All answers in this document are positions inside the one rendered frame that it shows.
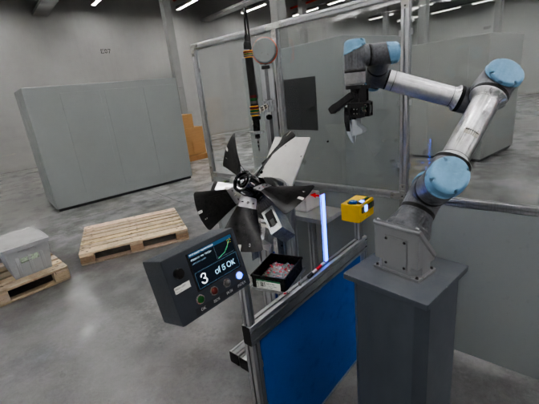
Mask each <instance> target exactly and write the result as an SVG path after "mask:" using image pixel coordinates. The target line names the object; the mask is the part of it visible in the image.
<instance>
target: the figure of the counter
mask: <svg viewBox="0 0 539 404"><path fill-rule="evenodd" d="M194 275H195V278H196V280H197V284H198V286H199V289H200V290H201V289H203V288H204V287H206V286H207V285H210V284H211V283H213V279H212V276H211V273H210V271H209V267H208V266H207V267H205V268H203V269H202V270H200V271H198V272H196V273H194Z"/></svg>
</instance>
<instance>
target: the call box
mask: <svg viewBox="0 0 539 404"><path fill-rule="evenodd" d="M364 198H365V196H357V195H356V196H353V197H352V198H350V199H349V200H347V201H345V202H343V203H342V204H341V212H342V220H345V221H349V222H354V223H358V224H359V223H361V222H362V221H364V220H365V219H366V218H368V217H369V216H370V215H372V214H373V213H374V206H373V207H372V208H370V209H369V210H367V211H366V212H364V213H363V214H362V207H365V205H367V204H369V203H370V202H371V201H372V200H374V198H373V197H370V198H368V199H367V200H365V201H364V202H361V204H349V201H350V200H357V203H358V202H359V201H360V200H362V199H364Z"/></svg>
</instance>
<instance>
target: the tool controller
mask: <svg viewBox="0 0 539 404"><path fill-rule="evenodd" d="M143 266H144V269H145V272H146V273H147V276H148V280H149V282H150V285H151V287H152V291H153V293H154V296H155V298H156V302H157V304H158V306H159V309H160V313H161V315H162V318H163V320H164V322H165V323H169V324H172V325H178V326H181V327H185V326H186V325H188V324H189V323H191V322H192V321H194V320H196V319H197V318H198V317H200V316H201V315H203V314H204V313H207V312H208V311H209V310H210V309H212V308H214V307H215V306H217V305H219V304H220V303H221V302H223V301H224V300H226V299H227V298H229V297H231V296H232V295H234V294H235V293H236V292H238V291H239V290H241V289H243V288H244V287H246V286H247V285H248V284H249V283H250V281H249V277H248V274H247V271H246V268H245V264H244V261H243V259H242V256H241V252H240V249H239V247H238V244H237V240H236V237H235V235H234V232H233V229H232V228H222V229H214V230H211V231H208V232H206V233H204V234H202V235H200V236H197V237H195V238H193V239H191V240H188V241H186V242H184V243H183V244H179V245H177V246H176V247H174V248H171V249H169V250H167V251H165V252H163V253H161V254H158V255H156V256H154V257H152V258H149V259H147V260H146V261H144V262H143ZM207 266H208V267H209V271H210V273H211V276H212V279H213V283H211V284H210V285H207V286H206V287H204V288H203V289H201V290H200V289H199V286H198V284H197V280H196V278H195V275H194V273H196V272H198V271H200V270H202V269H203V268H205V267H207ZM237 271H241V272H242V278H241V279H240V280H237V278H236V277H235V275H236V272H237ZM225 278H229V279H230V280H231V285H230V286H229V287H227V288H226V287H224V285H223V281H224V279H225ZM213 286H216V287H218V293H217V295H215V296H213V295H211V293H210V289H211V288H212V287H213ZM199 294H202V295H204V296H205V301H204V303H203V304H200V305H199V304H197V296H198V295H199Z"/></svg>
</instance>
